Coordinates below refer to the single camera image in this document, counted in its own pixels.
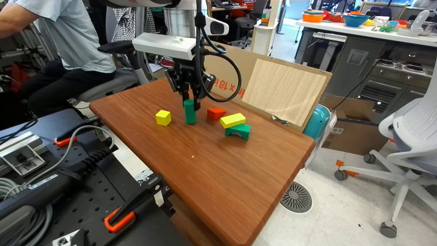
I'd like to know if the round floor grille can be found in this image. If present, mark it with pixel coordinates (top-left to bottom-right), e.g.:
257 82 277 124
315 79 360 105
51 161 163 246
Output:
280 181 313 214

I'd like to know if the yellow cube block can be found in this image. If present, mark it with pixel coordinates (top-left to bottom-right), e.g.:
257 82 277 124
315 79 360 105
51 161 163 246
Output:
155 110 172 126

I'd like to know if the blue bowl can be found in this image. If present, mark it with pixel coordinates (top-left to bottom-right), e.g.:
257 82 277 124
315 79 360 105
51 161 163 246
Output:
344 14 370 28

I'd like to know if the thin black cable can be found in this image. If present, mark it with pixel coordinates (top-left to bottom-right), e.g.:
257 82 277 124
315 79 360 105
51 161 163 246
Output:
0 119 38 145

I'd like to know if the orange bowl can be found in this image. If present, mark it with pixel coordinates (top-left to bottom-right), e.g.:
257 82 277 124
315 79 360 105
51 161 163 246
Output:
302 11 325 24

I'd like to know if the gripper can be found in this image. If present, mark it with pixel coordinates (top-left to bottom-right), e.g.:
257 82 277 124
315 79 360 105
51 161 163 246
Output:
165 58 216 112

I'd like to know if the white pillar stand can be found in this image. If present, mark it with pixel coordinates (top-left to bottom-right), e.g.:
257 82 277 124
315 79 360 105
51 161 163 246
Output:
251 0 280 56

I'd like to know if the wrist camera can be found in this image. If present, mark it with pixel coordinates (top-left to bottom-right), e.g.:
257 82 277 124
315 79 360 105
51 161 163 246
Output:
132 32 197 61

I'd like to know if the cardboard panel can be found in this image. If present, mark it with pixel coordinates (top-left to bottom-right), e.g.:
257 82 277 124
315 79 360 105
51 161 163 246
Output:
201 42 333 133

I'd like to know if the cardboard box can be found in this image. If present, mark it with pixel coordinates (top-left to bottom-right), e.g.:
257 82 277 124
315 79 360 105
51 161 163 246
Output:
321 95 390 156

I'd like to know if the coil of grey cable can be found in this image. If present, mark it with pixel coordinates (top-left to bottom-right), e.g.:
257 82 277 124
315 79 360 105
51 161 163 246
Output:
0 178 54 246

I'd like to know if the yellow rectangular block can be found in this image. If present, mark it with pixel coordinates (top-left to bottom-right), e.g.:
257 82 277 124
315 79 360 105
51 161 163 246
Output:
220 113 246 129

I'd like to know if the toy kitchen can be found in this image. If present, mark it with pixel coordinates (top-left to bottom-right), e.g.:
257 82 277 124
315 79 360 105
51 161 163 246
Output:
324 36 435 124

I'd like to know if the green cylindrical block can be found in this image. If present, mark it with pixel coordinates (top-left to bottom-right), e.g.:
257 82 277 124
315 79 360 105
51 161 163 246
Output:
184 99 197 125

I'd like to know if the red wedge block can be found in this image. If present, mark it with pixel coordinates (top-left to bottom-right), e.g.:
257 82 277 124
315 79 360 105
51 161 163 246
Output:
207 108 227 120

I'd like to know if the green arch block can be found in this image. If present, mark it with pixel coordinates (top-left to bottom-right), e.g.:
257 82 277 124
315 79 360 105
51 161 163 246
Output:
225 124 251 141

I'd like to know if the white office chair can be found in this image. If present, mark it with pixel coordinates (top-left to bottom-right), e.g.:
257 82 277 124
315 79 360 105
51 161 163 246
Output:
334 58 437 239

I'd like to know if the grey office chair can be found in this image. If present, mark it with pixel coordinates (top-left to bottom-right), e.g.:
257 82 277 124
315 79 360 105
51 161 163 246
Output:
76 6 152 104

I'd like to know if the black office chair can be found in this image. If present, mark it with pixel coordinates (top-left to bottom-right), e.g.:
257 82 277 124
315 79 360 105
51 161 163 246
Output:
234 0 271 49

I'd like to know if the black clamp with orange handle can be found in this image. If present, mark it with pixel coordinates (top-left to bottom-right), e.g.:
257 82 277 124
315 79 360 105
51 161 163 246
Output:
104 174 175 233
54 116 103 148

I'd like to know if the thick black cable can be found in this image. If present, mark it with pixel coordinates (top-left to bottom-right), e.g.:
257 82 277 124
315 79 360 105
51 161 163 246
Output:
0 145 119 221

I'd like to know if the person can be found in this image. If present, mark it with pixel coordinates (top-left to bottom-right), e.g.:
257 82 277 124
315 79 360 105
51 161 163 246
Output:
0 0 117 117

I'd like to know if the light wood board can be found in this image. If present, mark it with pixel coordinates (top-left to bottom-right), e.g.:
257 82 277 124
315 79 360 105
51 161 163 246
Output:
241 58 328 127

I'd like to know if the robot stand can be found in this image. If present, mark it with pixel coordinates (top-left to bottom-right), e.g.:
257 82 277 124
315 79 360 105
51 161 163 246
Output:
0 109 192 246

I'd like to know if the silver metal box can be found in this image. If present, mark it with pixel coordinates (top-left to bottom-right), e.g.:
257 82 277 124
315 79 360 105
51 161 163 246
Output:
0 132 48 177

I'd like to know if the teal rounded container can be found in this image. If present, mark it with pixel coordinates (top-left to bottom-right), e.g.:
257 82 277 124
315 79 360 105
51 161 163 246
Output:
303 104 331 140

